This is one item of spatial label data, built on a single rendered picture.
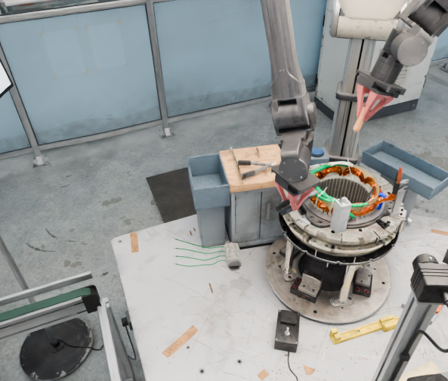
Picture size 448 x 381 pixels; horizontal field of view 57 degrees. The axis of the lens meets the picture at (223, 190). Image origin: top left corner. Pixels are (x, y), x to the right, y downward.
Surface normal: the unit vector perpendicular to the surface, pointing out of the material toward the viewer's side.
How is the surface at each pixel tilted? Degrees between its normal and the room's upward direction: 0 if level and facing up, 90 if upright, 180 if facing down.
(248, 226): 90
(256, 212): 90
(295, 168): 89
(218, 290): 0
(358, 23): 97
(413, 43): 78
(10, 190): 0
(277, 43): 72
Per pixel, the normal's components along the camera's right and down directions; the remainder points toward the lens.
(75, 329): -0.03, -0.76
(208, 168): 0.18, 0.63
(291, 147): -0.32, -0.73
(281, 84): -0.35, 0.35
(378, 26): -0.26, 0.76
